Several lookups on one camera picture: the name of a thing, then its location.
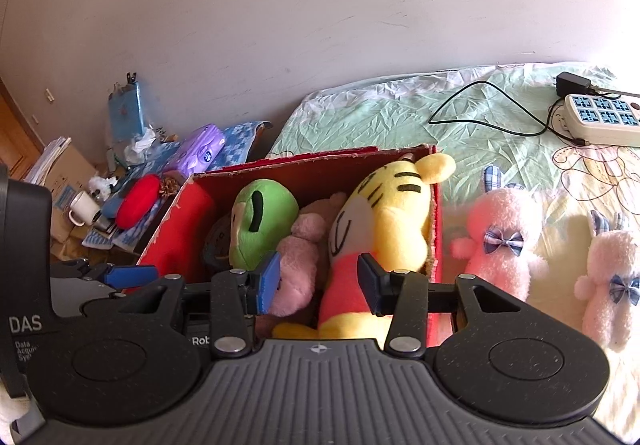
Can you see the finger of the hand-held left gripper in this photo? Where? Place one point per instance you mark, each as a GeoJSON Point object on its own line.
{"type": "Point", "coordinates": [130, 275]}

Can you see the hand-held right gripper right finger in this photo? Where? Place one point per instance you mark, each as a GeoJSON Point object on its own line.
{"type": "Point", "coordinates": [370, 285]}

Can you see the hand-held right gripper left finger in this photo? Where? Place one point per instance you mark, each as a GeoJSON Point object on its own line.
{"type": "Point", "coordinates": [270, 282]}

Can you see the pink bear plush toy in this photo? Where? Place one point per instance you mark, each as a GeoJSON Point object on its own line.
{"type": "Point", "coordinates": [300, 250]}

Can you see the green frog plush toy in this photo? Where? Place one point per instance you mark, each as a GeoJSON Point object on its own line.
{"type": "Point", "coordinates": [260, 225]}

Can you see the red cardboard box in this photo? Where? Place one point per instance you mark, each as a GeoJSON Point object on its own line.
{"type": "Point", "coordinates": [175, 235]}

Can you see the yellow tiger plush toy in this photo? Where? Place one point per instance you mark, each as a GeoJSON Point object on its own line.
{"type": "Point", "coordinates": [395, 215]}

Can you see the white rabbit plush toy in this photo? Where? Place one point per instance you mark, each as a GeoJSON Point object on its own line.
{"type": "Point", "coordinates": [500, 235]}
{"type": "Point", "coordinates": [612, 275]}

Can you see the tape roll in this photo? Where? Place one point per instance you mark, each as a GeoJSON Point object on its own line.
{"type": "Point", "coordinates": [217, 240]}

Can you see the white mug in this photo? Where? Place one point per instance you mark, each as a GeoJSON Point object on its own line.
{"type": "Point", "coordinates": [82, 207]}

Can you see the red round cushion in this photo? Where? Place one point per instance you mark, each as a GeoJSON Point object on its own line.
{"type": "Point", "coordinates": [137, 200]}

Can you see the brown cardboard box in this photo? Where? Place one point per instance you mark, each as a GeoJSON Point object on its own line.
{"type": "Point", "coordinates": [70, 170]}

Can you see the crumpled white tissue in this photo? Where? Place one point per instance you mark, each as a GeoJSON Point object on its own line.
{"type": "Point", "coordinates": [102, 185]}

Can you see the stack of papers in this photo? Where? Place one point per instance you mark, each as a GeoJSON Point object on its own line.
{"type": "Point", "coordinates": [47, 157]}

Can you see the gold ribbon bow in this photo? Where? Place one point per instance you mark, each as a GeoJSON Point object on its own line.
{"type": "Point", "coordinates": [169, 186]}

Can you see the wooden cabinet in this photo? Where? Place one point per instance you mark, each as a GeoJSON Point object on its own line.
{"type": "Point", "coordinates": [15, 140]}

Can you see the crumpled clear plastic bag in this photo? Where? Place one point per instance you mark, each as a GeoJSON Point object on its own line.
{"type": "Point", "coordinates": [137, 145]}

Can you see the purple tissue pack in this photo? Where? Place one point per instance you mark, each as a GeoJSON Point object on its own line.
{"type": "Point", "coordinates": [197, 152]}

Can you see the blue patterned cloth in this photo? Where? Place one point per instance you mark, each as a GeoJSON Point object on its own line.
{"type": "Point", "coordinates": [240, 140]}

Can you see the blue bag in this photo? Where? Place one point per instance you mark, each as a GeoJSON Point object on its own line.
{"type": "Point", "coordinates": [125, 110]}

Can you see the pale green bedsheet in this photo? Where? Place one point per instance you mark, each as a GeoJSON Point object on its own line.
{"type": "Point", "coordinates": [375, 115]}

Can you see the white power strip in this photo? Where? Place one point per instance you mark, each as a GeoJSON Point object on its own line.
{"type": "Point", "coordinates": [600, 117]}

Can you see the black power adapter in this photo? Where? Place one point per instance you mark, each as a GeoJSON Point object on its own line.
{"type": "Point", "coordinates": [572, 84]}

